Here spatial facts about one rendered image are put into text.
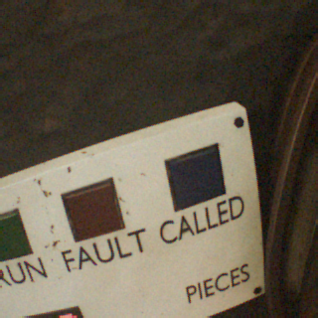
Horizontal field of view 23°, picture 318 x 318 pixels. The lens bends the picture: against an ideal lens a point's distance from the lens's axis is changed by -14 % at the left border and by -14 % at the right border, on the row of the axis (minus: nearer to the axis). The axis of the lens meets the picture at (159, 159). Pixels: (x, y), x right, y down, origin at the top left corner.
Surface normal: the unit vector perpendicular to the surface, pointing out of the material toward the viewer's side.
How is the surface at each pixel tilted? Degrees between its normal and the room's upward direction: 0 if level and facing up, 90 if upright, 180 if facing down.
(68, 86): 90
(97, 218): 90
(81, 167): 90
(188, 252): 90
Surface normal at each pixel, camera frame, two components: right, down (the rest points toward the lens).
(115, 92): 0.34, 0.32
